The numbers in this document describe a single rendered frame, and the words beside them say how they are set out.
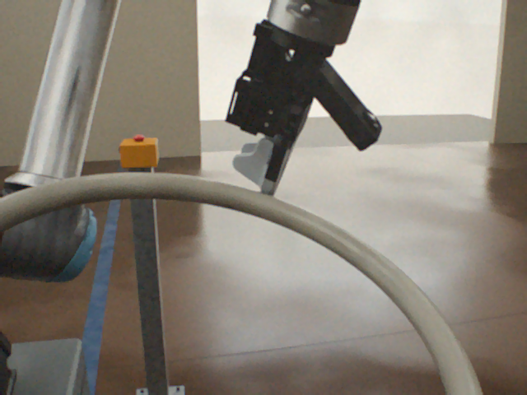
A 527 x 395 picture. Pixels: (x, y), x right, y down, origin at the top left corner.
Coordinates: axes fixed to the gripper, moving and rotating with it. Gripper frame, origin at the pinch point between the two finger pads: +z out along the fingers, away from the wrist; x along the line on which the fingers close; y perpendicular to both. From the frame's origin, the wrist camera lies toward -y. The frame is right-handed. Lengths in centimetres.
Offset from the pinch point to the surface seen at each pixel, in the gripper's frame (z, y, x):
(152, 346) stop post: 124, 30, -73
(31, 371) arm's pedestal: 49, 29, 5
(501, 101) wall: 138, -211, -742
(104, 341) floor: 175, 64, -105
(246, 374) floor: 149, -7, -100
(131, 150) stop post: 54, 56, -85
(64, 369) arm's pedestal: 47, 24, 3
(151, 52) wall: 182, 245, -520
